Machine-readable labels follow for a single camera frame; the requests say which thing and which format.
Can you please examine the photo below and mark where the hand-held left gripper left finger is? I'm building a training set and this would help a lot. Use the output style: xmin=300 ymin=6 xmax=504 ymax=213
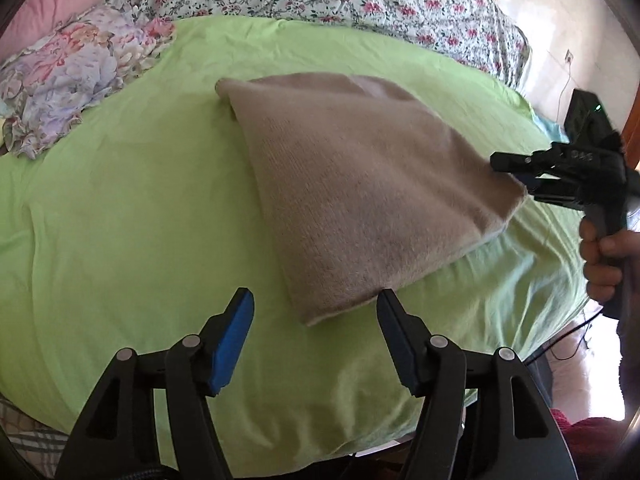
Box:
xmin=55 ymin=287 xmax=255 ymax=480

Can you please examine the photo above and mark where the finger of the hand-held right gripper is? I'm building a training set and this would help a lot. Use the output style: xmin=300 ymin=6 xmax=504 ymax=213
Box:
xmin=489 ymin=149 xmax=557 ymax=177
xmin=520 ymin=173 xmax=588 ymax=207

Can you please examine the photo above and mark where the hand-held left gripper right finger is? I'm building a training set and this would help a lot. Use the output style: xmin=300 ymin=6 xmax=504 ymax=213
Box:
xmin=377 ymin=289 xmax=579 ymax=480

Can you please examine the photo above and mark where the beige knitted sweater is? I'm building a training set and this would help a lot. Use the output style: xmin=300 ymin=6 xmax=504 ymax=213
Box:
xmin=215 ymin=74 xmax=529 ymax=327

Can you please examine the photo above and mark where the person's right hand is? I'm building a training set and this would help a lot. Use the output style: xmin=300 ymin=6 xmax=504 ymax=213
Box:
xmin=579 ymin=218 xmax=640 ymax=306

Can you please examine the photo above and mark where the light blue cloth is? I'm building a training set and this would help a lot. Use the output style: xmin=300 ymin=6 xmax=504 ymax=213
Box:
xmin=530 ymin=110 xmax=571 ymax=144

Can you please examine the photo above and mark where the green bed sheet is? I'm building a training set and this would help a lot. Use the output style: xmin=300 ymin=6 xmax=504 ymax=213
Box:
xmin=0 ymin=16 xmax=594 ymax=466

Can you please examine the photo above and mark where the plaid cloth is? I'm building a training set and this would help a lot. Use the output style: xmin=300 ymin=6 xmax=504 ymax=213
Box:
xmin=0 ymin=395 xmax=71 ymax=480

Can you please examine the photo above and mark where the red cloth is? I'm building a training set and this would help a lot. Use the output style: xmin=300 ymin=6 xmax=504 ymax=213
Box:
xmin=550 ymin=407 xmax=634 ymax=480

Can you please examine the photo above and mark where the pastel floral cloth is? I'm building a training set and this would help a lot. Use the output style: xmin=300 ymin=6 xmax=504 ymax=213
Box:
xmin=0 ymin=0 xmax=179 ymax=161

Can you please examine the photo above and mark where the pink pillow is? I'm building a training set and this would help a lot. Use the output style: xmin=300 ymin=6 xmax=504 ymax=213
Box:
xmin=0 ymin=0 xmax=137 ymax=64

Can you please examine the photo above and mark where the thin wall cable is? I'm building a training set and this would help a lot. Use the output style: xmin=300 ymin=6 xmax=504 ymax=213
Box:
xmin=554 ymin=62 xmax=574 ymax=122

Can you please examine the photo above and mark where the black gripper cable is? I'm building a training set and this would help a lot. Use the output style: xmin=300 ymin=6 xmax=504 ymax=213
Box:
xmin=524 ymin=304 xmax=607 ymax=362

